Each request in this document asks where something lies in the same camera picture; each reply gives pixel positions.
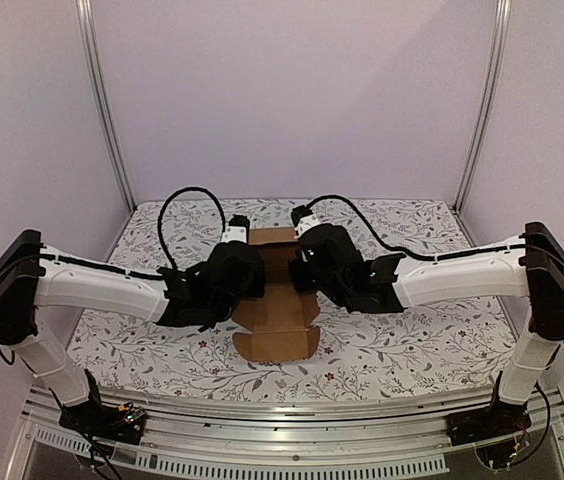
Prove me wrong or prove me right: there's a brown cardboard box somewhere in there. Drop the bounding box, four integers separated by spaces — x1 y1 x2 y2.
232 227 320 363

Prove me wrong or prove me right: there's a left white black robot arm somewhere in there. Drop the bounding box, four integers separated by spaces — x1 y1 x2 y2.
0 230 266 434

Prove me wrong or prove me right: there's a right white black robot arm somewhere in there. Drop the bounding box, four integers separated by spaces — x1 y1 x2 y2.
292 214 564 436

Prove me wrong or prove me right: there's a floral patterned table mat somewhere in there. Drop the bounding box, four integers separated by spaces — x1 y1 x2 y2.
67 198 514 403

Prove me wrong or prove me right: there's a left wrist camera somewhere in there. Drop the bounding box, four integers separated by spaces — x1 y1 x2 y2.
221 215 250 244

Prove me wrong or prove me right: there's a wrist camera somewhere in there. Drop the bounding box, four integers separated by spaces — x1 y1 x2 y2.
221 215 250 244
291 205 321 238

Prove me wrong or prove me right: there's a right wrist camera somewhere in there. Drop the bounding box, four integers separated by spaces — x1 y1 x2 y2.
291 205 321 238

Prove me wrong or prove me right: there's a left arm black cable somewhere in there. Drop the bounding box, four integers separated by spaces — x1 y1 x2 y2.
156 185 229 274

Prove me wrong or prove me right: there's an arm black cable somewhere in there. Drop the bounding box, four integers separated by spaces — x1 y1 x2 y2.
156 185 229 274
306 194 438 264

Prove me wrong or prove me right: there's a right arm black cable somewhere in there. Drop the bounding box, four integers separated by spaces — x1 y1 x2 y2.
306 194 438 264

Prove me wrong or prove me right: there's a front aluminium rail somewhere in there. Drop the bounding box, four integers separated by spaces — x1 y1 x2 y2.
5 386 564 479

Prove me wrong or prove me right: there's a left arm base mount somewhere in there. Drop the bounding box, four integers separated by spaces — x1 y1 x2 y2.
59 370 147 445

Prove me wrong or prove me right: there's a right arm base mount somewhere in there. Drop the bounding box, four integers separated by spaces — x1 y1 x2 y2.
445 374 531 446

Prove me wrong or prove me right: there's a left aluminium frame post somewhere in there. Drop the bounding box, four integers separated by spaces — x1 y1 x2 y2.
75 0 137 213

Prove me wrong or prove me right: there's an aluminium frame post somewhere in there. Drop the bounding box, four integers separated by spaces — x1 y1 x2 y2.
452 0 512 216
75 0 137 213

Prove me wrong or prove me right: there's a right aluminium frame post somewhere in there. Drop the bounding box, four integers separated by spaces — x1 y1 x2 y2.
452 0 512 216

